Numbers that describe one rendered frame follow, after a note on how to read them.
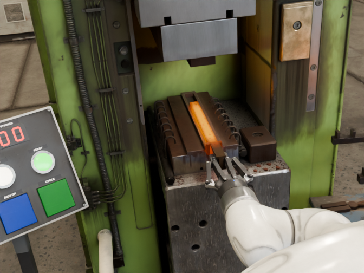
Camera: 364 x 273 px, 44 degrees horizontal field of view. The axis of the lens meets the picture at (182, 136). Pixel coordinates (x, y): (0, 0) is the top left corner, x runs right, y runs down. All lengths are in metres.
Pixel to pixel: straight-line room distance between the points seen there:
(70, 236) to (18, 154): 1.54
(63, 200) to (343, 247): 0.85
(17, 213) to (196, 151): 0.52
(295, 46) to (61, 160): 0.75
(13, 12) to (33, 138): 5.51
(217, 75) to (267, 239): 0.93
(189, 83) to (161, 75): 0.11
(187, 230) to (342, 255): 1.01
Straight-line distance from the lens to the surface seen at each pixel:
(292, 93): 1.50
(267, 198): 1.41
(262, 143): 1.38
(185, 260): 1.49
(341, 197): 1.62
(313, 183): 1.72
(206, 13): 1.19
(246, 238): 0.97
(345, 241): 0.45
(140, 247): 1.70
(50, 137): 1.20
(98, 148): 1.42
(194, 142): 1.37
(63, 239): 2.67
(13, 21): 6.68
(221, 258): 1.52
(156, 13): 1.16
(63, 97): 1.38
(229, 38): 1.22
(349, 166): 3.18
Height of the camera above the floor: 1.66
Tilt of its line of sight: 28 degrees down
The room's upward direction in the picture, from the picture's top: 4 degrees counter-clockwise
